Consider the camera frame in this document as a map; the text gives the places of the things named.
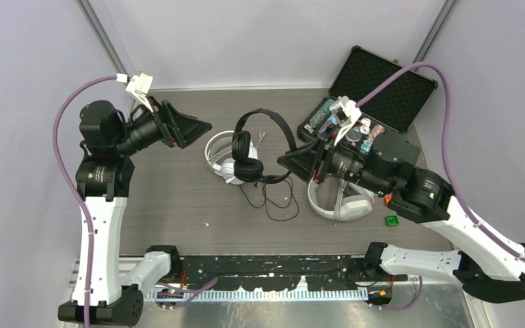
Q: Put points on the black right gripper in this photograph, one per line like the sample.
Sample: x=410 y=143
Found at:
x=301 y=161

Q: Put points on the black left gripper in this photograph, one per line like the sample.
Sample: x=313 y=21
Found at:
x=185 y=128

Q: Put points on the black headphones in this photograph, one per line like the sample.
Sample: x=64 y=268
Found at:
x=248 y=166

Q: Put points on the small white headphones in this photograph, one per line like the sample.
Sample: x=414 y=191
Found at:
x=218 y=155

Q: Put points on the large white grey headphones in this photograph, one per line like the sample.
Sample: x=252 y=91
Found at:
x=353 y=202

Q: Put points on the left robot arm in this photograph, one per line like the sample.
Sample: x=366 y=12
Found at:
x=102 y=296

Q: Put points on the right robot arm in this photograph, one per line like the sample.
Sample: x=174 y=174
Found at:
x=487 y=265

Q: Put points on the green lego brick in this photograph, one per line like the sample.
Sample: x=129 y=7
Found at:
x=392 y=220

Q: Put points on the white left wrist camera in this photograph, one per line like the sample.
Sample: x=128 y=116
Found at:
x=137 y=86

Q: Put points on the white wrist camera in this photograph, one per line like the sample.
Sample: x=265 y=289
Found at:
x=347 y=113
x=137 y=86

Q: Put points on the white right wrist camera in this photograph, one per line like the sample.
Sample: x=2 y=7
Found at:
x=347 y=113

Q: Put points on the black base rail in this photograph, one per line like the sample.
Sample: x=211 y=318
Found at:
x=276 y=273

